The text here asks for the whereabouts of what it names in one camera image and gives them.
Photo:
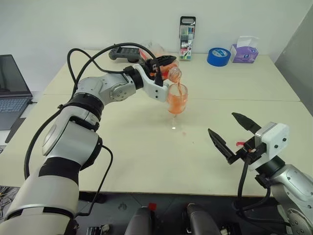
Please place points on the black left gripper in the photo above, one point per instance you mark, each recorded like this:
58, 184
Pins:
150, 66

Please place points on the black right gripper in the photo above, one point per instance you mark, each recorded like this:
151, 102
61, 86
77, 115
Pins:
240, 154

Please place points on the red white bottle cap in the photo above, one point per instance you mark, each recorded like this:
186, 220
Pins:
240, 143

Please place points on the plastic bottle with orange liquid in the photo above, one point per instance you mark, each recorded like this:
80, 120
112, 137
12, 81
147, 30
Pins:
174, 74

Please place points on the clear wine glass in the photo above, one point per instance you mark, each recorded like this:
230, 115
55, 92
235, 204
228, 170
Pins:
177, 102

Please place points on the marker pen pack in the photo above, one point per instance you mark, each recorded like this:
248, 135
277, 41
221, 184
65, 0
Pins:
187, 39

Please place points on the grey handheld game controller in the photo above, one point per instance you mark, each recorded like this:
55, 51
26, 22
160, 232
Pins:
127, 54

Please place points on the blue tape roll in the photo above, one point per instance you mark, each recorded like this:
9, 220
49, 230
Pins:
218, 58

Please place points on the purple tissue box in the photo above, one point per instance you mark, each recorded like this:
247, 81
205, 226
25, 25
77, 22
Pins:
244, 55

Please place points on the dark grey rounded shape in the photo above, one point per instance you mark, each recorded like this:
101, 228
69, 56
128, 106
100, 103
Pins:
141, 222
201, 220

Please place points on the small red tag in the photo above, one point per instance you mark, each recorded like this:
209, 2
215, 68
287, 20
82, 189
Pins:
152, 206

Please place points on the grey laptop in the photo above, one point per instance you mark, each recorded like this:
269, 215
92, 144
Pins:
12, 98

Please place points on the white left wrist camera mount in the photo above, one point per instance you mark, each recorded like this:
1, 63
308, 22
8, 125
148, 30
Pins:
156, 91

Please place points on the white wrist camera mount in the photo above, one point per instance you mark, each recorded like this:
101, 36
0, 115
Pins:
156, 91
278, 137

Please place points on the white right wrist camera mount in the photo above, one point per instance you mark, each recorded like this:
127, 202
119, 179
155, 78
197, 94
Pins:
278, 137

